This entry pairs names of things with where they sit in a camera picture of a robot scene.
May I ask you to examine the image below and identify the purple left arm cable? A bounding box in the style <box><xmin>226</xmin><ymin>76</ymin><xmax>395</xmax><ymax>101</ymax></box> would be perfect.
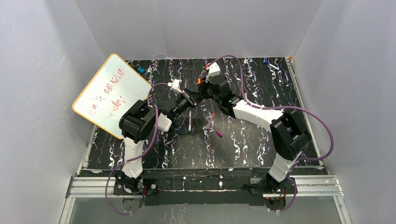
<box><xmin>105</xmin><ymin>82</ymin><xmax>174</xmax><ymax>216</ymax></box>

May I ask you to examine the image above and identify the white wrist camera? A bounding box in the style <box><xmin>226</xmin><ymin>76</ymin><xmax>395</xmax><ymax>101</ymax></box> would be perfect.
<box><xmin>205</xmin><ymin>62</ymin><xmax>220</xmax><ymax>83</ymax></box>
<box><xmin>168</xmin><ymin>79</ymin><xmax>182</xmax><ymax>94</ymax></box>

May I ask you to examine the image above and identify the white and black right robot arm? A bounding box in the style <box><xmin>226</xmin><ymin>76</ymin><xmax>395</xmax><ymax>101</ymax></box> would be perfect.
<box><xmin>197</xmin><ymin>75</ymin><xmax>312</xmax><ymax>192</ymax></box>

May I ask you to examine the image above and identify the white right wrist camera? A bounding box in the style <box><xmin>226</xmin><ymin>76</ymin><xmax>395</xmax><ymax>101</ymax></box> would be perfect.
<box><xmin>205</xmin><ymin>62</ymin><xmax>220</xmax><ymax>83</ymax></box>

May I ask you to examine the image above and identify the white blue marker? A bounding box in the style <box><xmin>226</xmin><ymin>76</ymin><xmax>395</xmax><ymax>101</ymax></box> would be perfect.
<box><xmin>264</xmin><ymin>61</ymin><xmax>279</xmax><ymax>70</ymax></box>

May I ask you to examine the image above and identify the blue marker cap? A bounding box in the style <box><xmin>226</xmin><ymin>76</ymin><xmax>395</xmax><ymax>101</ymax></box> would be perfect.
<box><xmin>137</xmin><ymin>67</ymin><xmax>146</xmax><ymax>74</ymax></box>

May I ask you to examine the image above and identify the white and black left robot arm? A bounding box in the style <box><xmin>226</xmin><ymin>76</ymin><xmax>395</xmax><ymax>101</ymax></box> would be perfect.
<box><xmin>114</xmin><ymin>89</ymin><xmax>203</xmax><ymax>194</ymax></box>

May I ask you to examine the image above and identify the yellow framed whiteboard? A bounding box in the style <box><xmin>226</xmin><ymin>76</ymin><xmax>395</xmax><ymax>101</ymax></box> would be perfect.
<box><xmin>72</xmin><ymin>53</ymin><xmax>152</xmax><ymax>139</ymax></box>

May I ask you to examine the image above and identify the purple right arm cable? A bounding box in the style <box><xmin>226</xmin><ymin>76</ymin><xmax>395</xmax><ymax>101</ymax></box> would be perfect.
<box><xmin>208</xmin><ymin>55</ymin><xmax>335</xmax><ymax>213</ymax></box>

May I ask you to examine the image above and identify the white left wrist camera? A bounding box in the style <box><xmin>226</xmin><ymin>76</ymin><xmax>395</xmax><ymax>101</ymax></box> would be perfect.
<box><xmin>168</xmin><ymin>79</ymin><xmax>182</xmax><ymax>94</ymax></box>

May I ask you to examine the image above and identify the white green thin pen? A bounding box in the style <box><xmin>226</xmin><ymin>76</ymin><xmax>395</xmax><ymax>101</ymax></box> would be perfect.
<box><xmin>188</xmin><ymin>110</ymin><xmax>192</xmax><ymax>133</ymax></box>

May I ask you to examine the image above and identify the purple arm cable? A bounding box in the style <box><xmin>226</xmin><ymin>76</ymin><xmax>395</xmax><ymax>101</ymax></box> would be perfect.
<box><xmin>105</xmin><ymin>82</ymin><xmax>174</xmax><ymax>216</ymax></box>
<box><xmin>208</xmin><ymin>55</ymin><xmax>335</xmax><ymax>213</ymax></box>

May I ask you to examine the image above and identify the magenta pen cap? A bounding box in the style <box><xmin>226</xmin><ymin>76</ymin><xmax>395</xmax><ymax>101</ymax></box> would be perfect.
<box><xmin>215</xmin><ymin>130</ymin><xmax>223</xmax><ymax>138</ymax></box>

